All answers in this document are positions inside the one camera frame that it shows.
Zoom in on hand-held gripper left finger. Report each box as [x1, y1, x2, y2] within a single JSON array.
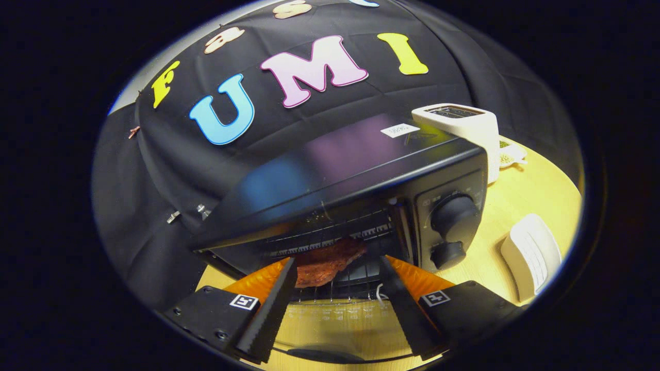
[[164, 257, 299, 364]]

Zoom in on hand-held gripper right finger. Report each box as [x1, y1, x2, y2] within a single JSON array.
[[379, 255, 521, 362]]

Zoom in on brown meat slice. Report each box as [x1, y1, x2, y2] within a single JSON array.
[[295, 237, 368, 288]]

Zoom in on black toaster oven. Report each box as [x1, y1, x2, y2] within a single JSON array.
[[192, 113, 489, 364]]

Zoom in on white pop-up toaster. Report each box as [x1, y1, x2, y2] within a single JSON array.
[[411, 103, 501, 185]]

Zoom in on white ridged plate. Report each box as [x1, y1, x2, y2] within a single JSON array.
[[500, 213, 563, 303]]

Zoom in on white divided bean dish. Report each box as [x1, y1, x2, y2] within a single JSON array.
[[498, 135, 529, 170]]

